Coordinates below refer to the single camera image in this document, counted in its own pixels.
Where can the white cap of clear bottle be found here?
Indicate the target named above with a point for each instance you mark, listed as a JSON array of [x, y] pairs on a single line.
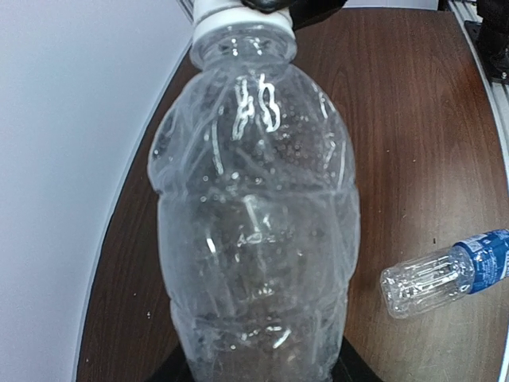
[[211, 15]]

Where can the clear unlabelled plastic bottle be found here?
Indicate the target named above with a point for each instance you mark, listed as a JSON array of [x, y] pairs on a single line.
[[258, 216]]

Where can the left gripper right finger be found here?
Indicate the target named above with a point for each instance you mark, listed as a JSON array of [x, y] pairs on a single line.
[[350, 366]]

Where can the front aluminium rail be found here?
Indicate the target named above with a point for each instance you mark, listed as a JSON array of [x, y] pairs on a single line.
[[497, 93]]

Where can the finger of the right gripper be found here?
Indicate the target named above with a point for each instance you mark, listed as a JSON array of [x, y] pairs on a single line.
[[267, 6]]

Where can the blue labelled plastic bottle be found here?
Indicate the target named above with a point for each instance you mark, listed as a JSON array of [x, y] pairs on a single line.
[[471, 265]]

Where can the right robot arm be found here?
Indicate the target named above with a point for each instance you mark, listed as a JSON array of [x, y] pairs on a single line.
[[490, 37]]

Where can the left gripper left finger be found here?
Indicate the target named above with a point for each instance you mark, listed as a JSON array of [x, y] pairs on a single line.
[[174, 369]]

